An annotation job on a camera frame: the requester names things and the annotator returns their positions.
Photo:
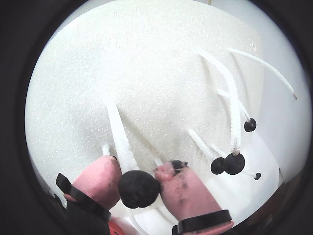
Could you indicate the red collapsible silicone cup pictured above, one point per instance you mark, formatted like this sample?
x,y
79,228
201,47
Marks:
x,y
116,228

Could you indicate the pink tipped gripper finger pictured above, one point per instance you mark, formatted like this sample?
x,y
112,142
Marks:
x,y
188,195
97,181

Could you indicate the white foam board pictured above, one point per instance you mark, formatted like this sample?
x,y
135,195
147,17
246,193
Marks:
x,y
146,85

